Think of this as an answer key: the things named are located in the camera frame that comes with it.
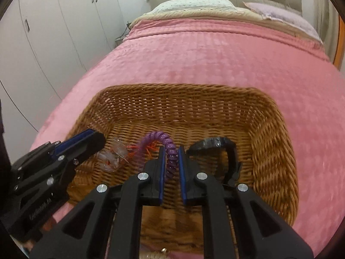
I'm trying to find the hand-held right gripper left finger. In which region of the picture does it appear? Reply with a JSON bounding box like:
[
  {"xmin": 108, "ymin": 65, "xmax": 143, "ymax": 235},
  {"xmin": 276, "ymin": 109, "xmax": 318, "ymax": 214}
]
[{"xmin": 31, "ymin": 146, "xmax": 166, "ymax": 259}]

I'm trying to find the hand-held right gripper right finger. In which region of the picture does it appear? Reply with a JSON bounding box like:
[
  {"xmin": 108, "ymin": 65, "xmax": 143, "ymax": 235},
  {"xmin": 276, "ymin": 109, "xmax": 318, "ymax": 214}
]
[{"xmin": 178, "ymin": 145, "xmax": 314, "ymax": 259}]

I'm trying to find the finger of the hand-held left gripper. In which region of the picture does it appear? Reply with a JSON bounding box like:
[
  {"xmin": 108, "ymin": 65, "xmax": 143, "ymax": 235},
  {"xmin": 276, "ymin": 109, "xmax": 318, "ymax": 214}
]
[
  {"xmin": 49, "ymin": 129, "xmax": 95, "ymax": 157},
  {"xmin": 57, "ymin": 132, "xmax": 105, "ymax": 174}
]

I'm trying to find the purple spiral hair tie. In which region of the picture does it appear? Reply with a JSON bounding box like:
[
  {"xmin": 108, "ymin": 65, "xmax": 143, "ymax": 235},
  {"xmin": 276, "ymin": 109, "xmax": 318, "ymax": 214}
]
[{"xmin": 137, "ymin": 131, "xmax": 179, "ymax": 180}]

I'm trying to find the clear bag with red bracelet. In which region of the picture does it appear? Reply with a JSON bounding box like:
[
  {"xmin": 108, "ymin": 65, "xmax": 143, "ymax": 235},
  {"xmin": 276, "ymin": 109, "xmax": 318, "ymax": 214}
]
[{"xmin": 96, "ymin": 137, "xmax": 160, "ymax": 172}]

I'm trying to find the brown wicker basket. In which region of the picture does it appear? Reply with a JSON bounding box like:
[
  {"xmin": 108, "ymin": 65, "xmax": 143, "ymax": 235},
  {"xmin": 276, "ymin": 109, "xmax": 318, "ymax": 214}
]
[{"xmin": 65, "ymin": 83, "xmax": 299, "ymax": 256}]

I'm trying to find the person's left hand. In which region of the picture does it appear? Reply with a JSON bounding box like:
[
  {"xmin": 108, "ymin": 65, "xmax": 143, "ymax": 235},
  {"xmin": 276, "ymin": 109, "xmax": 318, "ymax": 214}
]
[{"xmin": 24, "ymin": 217, "xmax": 58, "ymax": 253}]

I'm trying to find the black watch in plastic wrap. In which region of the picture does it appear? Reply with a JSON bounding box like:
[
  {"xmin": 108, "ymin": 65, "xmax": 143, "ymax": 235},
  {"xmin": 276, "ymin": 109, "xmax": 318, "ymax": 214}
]
[{"xmin": 186, "ymin": 136, "xmax": 242, "ymax": 187}]

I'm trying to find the white wardrobe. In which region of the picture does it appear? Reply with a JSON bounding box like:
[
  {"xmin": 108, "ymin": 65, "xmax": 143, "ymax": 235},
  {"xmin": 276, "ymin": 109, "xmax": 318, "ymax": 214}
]
[{"xmin": 0, "ymin": 0, "xmax": 133, "ymax": 133}]

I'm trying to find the bedside table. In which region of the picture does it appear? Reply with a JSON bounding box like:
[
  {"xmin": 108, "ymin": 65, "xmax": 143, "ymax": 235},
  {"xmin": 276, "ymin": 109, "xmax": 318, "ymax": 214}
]
[{"xmin": 114, "ymin": 22, "xmax": 133, "ymax": 47}]

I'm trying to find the pink quilted blanket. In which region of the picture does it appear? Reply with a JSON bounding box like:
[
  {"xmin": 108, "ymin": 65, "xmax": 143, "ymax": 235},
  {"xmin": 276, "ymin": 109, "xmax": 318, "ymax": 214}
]
[{"xmin": 29, "ymin": 19, "xmax": 345, "ymax": 259}]

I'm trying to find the beige bed cover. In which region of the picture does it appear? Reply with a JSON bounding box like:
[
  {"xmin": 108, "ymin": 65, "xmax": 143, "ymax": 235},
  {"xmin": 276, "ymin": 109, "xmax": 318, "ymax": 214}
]
[{"xmin": 129, "ymin": 7, "xmax": 324, "ymax": 44}]

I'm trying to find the white floral pillow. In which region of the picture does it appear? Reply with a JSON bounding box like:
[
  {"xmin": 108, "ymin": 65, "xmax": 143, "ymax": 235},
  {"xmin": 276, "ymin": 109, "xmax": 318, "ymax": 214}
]
[{"xmin": 144, "ymin": 0, "xmax": 237, "ymax": 16}]

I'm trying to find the pink pillow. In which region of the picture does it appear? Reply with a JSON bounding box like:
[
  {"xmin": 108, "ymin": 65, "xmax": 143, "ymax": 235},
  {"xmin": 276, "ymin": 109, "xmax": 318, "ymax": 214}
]
[{"xmin": 243, "ymin": 2, "xmax": 323, "ymax": 43}]

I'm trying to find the wooden door frame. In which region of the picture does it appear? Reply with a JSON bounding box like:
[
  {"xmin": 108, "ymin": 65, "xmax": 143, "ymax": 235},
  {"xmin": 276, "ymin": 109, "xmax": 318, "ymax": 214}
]
[{"xmin": 332, "ymin": 16, "xmax": 345, "ymax": 69}]

